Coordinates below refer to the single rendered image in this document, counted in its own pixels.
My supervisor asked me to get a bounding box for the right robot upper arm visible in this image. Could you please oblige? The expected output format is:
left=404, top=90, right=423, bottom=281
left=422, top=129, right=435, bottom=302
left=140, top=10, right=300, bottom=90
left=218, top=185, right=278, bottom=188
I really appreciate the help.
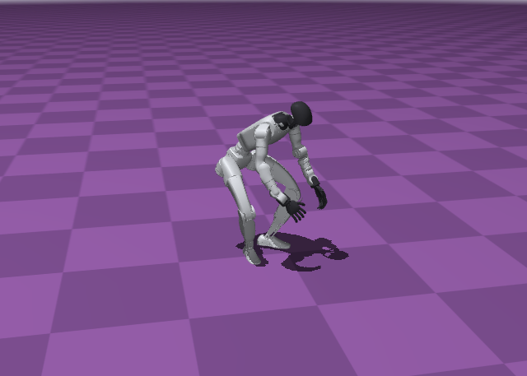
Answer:
left=254, top=123, right=272, bottom=174

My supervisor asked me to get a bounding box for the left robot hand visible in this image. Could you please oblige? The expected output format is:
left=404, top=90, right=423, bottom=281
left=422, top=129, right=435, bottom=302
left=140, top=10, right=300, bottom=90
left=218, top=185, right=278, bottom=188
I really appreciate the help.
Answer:
left=310, top=176, right=327, bottom=209

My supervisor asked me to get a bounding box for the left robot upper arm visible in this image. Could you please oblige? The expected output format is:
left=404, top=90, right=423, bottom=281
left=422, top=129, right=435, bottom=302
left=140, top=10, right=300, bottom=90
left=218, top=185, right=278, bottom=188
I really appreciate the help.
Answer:
left=289, top=115, right=307, bottom=159

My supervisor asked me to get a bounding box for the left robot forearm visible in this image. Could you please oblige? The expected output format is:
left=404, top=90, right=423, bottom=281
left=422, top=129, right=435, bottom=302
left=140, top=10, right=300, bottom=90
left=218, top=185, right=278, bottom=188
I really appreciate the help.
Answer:
left=297, top=149, right=318, bottom=186

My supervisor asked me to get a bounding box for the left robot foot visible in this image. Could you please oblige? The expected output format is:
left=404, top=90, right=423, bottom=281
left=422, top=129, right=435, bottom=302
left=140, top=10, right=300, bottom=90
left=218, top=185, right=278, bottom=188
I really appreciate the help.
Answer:
left=257, top=234, right=291, bottom=249

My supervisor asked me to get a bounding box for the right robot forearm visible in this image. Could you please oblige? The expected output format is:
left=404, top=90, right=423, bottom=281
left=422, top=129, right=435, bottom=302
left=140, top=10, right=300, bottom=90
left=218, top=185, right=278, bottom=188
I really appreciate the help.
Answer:
left=259, top=164, right=287, bottom=204

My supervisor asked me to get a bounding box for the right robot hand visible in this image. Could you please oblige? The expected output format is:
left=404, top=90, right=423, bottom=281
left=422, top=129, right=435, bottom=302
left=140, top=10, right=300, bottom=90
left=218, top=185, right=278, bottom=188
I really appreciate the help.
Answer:
left=276, top=193, right=306, bottom=223

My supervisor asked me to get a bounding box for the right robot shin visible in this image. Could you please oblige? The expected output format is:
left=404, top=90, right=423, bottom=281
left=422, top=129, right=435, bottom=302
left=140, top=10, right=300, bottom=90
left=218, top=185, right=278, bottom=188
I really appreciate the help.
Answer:
left=238, top=209, right=255, bottom=251

